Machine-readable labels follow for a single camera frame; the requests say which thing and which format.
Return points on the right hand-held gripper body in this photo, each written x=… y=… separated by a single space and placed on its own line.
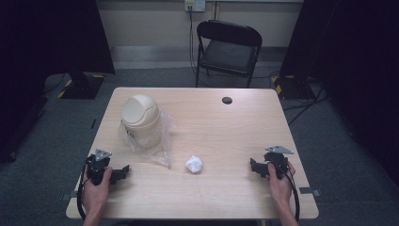
x=277 y=160

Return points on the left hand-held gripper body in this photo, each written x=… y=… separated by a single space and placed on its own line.
x=98 y=166

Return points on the beige swing-lid trash can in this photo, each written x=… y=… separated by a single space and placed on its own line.
x=141 y=119

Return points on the white paper ball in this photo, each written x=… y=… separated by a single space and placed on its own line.
x=194 y=164

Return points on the person's right hand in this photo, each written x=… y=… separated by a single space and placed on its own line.
x=280 y=188

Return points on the person's left hand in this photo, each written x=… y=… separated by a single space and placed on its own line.
x=95 y=193

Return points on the clear plastic bag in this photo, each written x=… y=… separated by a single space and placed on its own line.
x=163 y=144

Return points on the black stand base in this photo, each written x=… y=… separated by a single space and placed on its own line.
x=290 y=88
x=82 y=86

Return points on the black folding chair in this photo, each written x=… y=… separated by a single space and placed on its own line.
x=227 y=53

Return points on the black curtain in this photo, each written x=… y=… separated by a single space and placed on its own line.
x=47 y=47
x=351 y=62

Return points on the grey table edge bracket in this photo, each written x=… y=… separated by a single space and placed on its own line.
x=310 y=190
x=69 y=196

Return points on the white wall outlet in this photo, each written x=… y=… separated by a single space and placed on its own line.
x=194 y=5

